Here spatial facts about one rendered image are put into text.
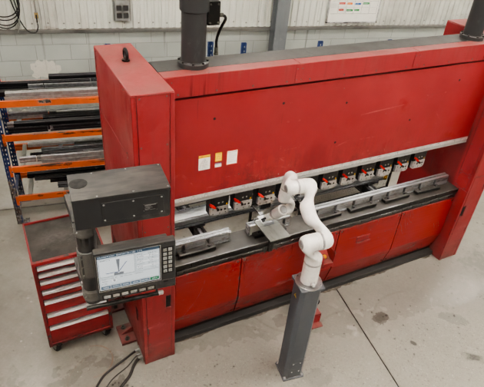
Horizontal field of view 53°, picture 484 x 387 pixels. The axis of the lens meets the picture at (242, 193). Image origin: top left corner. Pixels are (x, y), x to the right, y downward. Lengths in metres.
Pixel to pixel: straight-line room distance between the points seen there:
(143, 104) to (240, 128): 0.84
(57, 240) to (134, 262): 1.13
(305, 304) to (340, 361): 1.00
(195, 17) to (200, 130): 0.71
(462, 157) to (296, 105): 2.17
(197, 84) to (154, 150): 0.49
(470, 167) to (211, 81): 2.91
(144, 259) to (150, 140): 0.68
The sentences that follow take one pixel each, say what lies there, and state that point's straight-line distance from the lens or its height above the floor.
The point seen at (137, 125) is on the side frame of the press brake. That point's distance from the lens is 2.78.
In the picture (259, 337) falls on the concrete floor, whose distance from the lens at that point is 4.37.
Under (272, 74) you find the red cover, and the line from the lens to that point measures 3.25.
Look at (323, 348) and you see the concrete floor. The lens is 4.41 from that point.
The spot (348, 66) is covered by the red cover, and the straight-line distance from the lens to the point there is 3.60.
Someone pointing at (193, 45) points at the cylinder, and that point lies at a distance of 3.03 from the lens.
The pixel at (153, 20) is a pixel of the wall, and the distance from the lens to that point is 7.42.
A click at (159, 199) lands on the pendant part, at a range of 2.58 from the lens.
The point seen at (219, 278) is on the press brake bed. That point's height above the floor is 0.62.
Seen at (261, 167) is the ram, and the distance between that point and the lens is 3.58.
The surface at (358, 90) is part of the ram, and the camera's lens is 3.78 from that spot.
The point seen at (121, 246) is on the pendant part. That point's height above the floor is 1.60.
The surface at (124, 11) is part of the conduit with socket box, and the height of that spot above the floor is 1.56.
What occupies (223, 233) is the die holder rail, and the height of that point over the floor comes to 0.97.
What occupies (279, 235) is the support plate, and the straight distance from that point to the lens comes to 3.79.
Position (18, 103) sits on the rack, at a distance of 4.98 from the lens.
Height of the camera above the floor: 3.38
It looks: 34 degrees down
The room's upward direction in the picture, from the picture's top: 5 degrees clockwise
